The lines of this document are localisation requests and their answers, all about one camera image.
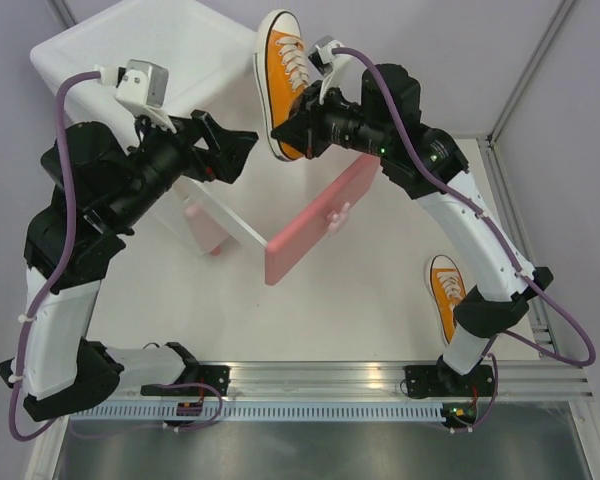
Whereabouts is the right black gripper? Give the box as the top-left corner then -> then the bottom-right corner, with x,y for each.
272,78 -> 392,160

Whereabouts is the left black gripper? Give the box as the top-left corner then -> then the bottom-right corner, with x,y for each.
111,102 -> 261,229

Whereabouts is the orange sneaker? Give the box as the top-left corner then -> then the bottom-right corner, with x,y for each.
253,9 -> 310,162
425,254 -> 466,345

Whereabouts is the dark pink drawer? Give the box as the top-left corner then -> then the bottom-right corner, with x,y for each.
177,114 -> 384,287

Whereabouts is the light pink drawer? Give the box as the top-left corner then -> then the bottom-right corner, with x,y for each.
184,203 -> 230,256

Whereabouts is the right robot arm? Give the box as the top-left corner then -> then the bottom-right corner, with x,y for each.
271,64 -> 553,395

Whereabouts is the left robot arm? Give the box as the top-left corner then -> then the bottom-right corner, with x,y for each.
0,110 -> 258,422

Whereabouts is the white plastic shoe cabinet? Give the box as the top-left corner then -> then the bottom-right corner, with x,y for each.
28,0 -> 266,251

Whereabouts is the pink bunny drawer knob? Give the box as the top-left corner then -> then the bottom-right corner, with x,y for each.
327,202 -> 351,235

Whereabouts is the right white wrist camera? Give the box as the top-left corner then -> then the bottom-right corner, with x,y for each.
307,35 -> 350,105

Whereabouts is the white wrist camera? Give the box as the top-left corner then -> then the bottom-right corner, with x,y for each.
95,59 -> 176,133
307,35 -> 350,105

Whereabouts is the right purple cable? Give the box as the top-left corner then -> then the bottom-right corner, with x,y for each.
332,44 -> 597,434

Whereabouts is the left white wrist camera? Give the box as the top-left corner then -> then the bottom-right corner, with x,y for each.
95,59 -> 176,133

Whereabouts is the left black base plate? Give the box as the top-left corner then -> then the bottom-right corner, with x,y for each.
140,364 -> 231,397

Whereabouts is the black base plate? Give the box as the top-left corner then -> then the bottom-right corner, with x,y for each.
404,364 -> 495,399
140,364 -> 231,397

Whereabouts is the aluminium mounting rail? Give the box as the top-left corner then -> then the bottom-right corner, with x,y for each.
49,360 -> 594,401

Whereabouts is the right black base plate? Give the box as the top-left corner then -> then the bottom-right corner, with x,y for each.
404,364 -> 495,399

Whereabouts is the aluminium corner frame post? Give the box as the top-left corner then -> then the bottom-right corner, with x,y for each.
484,0 -> 580,148

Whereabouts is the white slotted cable duct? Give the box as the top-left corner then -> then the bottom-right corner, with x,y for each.
72,400 -> 444,423

